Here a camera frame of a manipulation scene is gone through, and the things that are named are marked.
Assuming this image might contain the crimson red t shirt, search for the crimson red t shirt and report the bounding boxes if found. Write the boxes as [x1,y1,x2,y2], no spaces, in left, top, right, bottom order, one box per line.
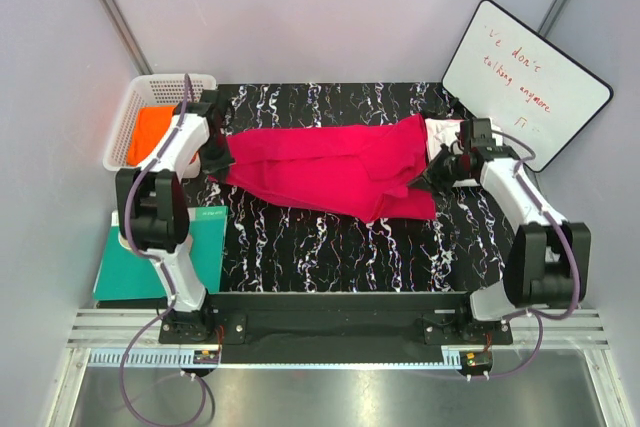
[222,114,436,223]

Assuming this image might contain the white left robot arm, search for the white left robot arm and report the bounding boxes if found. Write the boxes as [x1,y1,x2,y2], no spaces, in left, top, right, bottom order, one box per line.
[115,78,235,343]

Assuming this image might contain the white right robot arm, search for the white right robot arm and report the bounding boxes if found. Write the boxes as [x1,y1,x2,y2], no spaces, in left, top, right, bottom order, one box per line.
[411,118,591,344]

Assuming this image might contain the folded white t shirt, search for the folded white t shirt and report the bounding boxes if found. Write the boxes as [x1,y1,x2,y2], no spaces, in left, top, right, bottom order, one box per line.
[425,118,462,161]

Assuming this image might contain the orange t shirt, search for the orange t shirt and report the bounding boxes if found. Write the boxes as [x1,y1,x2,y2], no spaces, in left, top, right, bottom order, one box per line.
[126,105,174,167]

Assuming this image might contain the white plastic basket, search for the white plastic basket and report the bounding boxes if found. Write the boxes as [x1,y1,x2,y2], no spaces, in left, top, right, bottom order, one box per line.
[102,73,218,179]

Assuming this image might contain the black marbled table mat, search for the black marbled table mat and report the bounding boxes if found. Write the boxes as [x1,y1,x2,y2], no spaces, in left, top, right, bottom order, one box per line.
[184,82,513,292]

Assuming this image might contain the green paper folder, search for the green paper folder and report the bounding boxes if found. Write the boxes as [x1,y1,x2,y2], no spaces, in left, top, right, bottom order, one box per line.
[93,206,228,301]

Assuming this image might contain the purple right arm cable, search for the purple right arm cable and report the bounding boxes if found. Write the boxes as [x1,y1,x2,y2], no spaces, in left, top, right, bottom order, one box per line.
[459,129,581,381]

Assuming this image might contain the white whiteboard black frame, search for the white whiteboard black frame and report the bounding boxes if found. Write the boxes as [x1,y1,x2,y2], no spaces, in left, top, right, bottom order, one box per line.
[442,0,614,172]

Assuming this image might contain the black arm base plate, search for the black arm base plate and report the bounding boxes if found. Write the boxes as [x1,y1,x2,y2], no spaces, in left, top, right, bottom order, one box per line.
[159,292,513,347]

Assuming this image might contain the aluminium frame rail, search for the aluminium frame rail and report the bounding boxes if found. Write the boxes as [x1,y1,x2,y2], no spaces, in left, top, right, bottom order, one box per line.
[66,308,614,348]

